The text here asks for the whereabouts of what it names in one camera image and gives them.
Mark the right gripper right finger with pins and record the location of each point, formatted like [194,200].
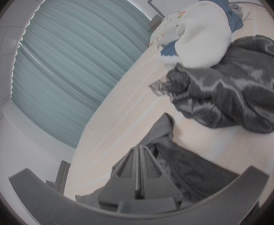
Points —
[158,189]

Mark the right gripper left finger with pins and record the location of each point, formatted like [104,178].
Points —
[122,189]

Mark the black T-shirt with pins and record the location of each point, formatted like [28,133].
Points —
[193,172]

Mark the bed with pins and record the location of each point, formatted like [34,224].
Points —
[127,116]

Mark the blue-green curtain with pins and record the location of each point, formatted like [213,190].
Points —
[85,36]
[52,102]

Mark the black satin garment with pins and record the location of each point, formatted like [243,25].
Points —
[233,90]

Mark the white garment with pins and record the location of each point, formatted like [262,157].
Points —
[202,36]

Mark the white printed pillow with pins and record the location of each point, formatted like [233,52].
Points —
[165,29]

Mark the grey bedside table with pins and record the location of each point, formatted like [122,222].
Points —
[155,23]

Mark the blue knitted garment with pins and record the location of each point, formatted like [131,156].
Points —
[233,17]

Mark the grey garment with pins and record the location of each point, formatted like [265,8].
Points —
[236,9]

